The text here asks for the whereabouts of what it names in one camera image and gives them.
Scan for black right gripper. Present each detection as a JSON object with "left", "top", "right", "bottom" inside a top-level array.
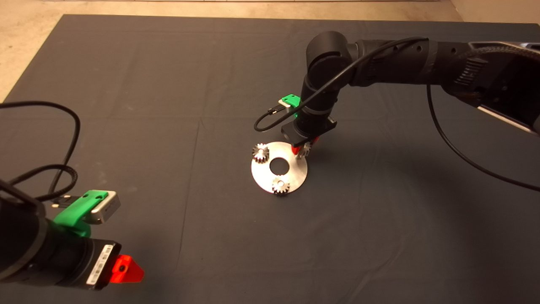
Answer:
[{"left": 281, "top": 113, "right": 337, "bottom": 156}]

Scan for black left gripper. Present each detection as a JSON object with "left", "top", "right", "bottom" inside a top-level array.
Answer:
[{"left": 42, "top": 236, "right": 145, "bottom": 291}]

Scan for round metal carrier plate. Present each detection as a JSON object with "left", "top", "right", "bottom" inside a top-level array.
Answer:
[{"left": 251, "top": 142, "right": 308, "bottom": 195}]

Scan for dark table cloth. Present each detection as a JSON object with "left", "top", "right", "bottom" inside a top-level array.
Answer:
[{"left": 0, "top": 14, "right": 540, "bottom": 304}]

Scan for green right camera mount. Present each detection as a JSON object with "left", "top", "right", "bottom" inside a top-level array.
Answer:
[{"left": 282, "top": 94, "right": 301, "bottom": 115}]

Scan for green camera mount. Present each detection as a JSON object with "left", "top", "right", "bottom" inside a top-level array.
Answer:
[
  {"left": 282, "top": 94, "right": 301, "bottom": 115},
  {"left": 54, "top": 190, "right": 109, "bottom": 238}
]

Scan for silver left camera box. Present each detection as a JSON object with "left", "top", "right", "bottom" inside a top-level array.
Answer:
[{"left": 86, "top": 191, "right": 122, "bottom": 224}]

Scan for green left camera mount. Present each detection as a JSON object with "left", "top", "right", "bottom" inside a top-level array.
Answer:
[{"left": 54, "top": 190, "right": 109, "bottom": 238}]

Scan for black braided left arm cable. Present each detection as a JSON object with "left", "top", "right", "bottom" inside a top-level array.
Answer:
[{"left": 8, "top": 165, "right": 80, "bottom": 201}]

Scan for thin black right camera cable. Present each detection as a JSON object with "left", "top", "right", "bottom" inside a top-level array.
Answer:
[{"left": 254, "top": 37, "right": 540, "bottom": 192}]

